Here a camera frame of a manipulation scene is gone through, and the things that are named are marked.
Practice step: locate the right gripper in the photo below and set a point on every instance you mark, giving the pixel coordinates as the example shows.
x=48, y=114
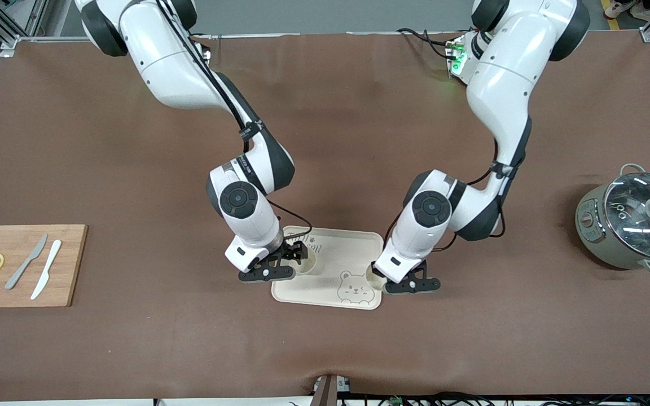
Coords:
x=292, y=251

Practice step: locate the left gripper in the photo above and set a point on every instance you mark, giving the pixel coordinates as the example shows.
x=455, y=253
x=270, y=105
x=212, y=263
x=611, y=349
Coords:
x=375, y=270

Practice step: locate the white IKEA cup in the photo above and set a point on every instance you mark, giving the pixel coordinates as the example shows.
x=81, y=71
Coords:
x=374, y=285
x=308, y=266

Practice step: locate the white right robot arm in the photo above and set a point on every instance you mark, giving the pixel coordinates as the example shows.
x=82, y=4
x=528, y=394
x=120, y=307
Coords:
x=172, y=67

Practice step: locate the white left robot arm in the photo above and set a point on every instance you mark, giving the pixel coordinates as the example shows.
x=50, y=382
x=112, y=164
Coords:
x=500, y=84

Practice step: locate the cream bear print tray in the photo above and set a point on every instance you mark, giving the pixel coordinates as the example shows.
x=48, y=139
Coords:
x=330, y=265

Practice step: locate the brown table cover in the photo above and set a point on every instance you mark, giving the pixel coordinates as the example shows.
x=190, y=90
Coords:
x=325, y=141

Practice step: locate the grey pot with glass lid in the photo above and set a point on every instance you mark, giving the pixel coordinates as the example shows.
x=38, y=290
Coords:
x=596, y=248

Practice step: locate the wooden cutting board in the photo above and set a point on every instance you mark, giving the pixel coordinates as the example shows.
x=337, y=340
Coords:
x=65, y=282

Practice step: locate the white plastic knife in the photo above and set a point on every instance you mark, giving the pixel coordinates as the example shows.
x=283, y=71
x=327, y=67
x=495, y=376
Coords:
x=47, y=268

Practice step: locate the glass pot lid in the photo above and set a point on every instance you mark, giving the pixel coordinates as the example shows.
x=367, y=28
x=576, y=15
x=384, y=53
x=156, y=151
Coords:
x=635, y=225

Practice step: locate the grey plastic knife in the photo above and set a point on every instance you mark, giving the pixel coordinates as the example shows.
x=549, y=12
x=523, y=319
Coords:
x=25, y=264

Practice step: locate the white red shoe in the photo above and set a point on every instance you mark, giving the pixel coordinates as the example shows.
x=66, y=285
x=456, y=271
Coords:
x=618, y=7

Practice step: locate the aluminium frame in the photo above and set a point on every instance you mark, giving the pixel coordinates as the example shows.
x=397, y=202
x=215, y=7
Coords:
x=9, y=42

